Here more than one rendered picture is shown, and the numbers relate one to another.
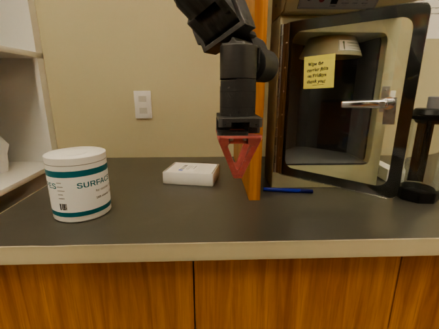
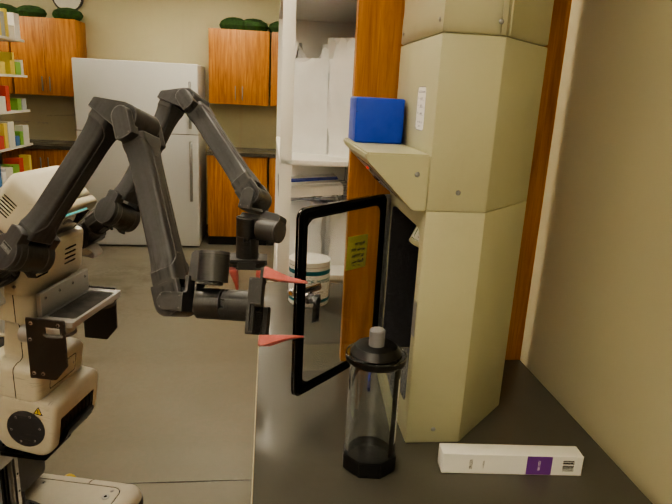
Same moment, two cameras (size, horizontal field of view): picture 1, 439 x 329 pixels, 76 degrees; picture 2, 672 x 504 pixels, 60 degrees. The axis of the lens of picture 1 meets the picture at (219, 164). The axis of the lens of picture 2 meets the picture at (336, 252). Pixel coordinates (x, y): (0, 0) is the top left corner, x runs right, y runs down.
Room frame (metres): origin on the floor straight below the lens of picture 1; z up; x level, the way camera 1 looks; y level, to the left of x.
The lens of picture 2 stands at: (0.56, -1.48, 1.61)
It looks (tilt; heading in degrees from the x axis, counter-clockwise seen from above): 15 degrees down; 85
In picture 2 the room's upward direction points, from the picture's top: 3 degrees clockwise
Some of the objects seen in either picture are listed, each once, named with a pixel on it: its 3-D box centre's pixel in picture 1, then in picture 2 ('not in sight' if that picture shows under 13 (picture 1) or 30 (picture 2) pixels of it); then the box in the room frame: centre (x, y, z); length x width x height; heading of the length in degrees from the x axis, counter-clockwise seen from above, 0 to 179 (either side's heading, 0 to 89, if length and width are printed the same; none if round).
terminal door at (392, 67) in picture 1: (337, 105); (341, 290); (0.68, -0.28, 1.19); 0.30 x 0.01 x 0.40; 48
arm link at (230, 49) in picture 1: (240, 62); (249, 226); (0.47, -0.03, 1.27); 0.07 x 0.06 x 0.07; 148
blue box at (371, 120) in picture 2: not in sight; (375, 119); (0.74, -0.23, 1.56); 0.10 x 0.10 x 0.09; 2
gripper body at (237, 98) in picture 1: (237, 103); (247, 249); (0.46, -0.03, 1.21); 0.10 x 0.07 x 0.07; 2
